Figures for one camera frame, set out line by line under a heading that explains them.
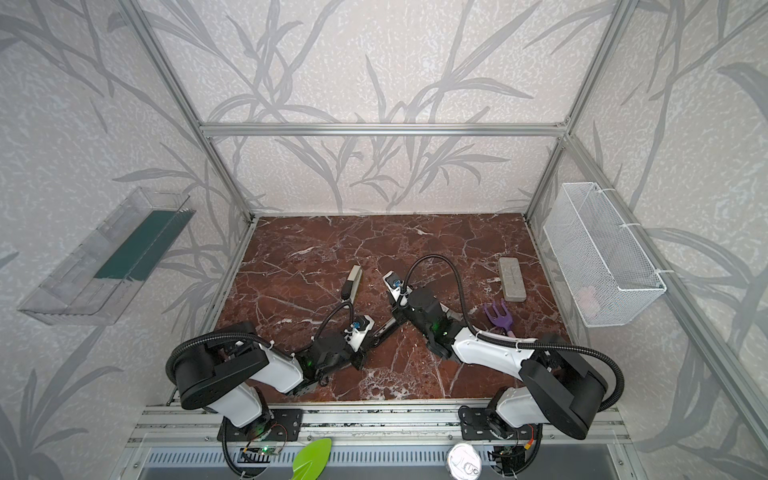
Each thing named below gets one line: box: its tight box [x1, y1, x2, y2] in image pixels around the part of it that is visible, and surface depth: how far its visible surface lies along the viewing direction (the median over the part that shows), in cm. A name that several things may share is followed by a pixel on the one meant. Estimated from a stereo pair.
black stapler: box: [364, 317, 398, 355], surface depth 90 cm
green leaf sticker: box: [292, 438, 332, 480], surface depth 71 cm
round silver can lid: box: [447, 443, 482, 480], surface depth 65 cm
